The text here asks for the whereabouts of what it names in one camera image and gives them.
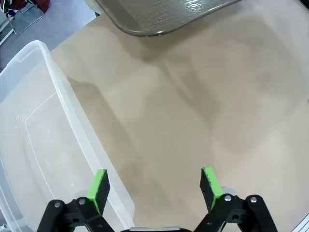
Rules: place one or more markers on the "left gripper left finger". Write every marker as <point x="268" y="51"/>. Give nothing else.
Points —
<point x="99" y="191"/>

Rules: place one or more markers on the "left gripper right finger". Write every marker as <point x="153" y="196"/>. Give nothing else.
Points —
<point x="210" y="188"/>

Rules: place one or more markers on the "dark brown serving tray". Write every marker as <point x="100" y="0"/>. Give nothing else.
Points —
<point x="157" y="14"/>

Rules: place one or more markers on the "clear plastic storage box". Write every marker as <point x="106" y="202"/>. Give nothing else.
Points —
<point x="36" y="135"/>

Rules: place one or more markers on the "red and blue clothing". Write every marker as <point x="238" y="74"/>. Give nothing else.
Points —
<point x="36" y="3"/>

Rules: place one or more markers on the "aluminium profile rail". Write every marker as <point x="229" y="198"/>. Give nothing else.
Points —
<point x="303" y="226"/>

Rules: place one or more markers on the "metal frame chair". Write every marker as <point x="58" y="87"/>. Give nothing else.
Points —
<point x="29" y="24"/>

